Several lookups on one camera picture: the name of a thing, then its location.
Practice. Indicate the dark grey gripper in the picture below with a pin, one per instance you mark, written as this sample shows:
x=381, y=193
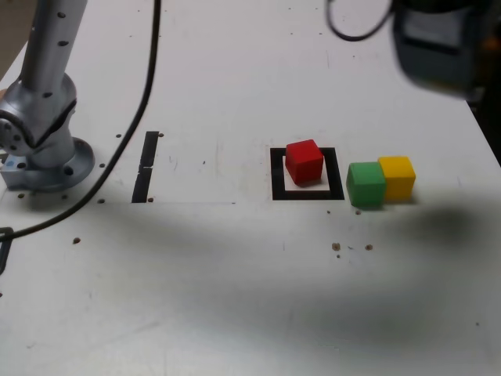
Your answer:
x=430, y=27

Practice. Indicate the yellow cube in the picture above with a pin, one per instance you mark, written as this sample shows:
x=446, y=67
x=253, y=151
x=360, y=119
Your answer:
x=399, y=178

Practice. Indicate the green cube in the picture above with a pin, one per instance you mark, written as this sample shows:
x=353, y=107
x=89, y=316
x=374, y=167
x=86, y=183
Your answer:
x=366, y=186

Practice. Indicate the red cube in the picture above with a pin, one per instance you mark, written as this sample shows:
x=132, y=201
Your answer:
x=303, y=164

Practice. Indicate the black tape square outline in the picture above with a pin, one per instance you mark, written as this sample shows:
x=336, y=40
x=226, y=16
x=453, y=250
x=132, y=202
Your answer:
x=309, y=196

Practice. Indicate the black tape strip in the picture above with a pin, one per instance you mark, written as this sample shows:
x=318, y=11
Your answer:
x=148, y=152

